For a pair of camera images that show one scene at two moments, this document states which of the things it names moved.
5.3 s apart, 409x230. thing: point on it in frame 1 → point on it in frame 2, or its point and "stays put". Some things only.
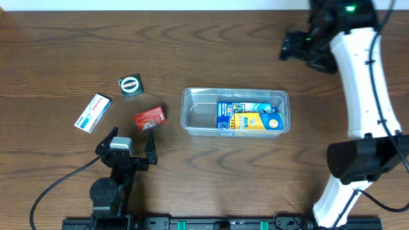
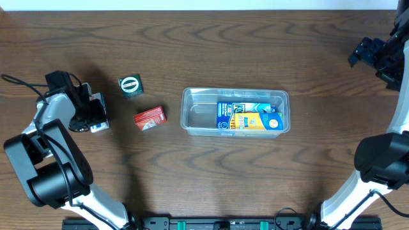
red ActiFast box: [150, 118] stays put
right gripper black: [294, 45] → [367, 49]
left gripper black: [151, 156] → [99, 117]
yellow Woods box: [259, 121] stays put
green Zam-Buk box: [130, 85] stays put
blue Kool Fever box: [226, 111] stays put
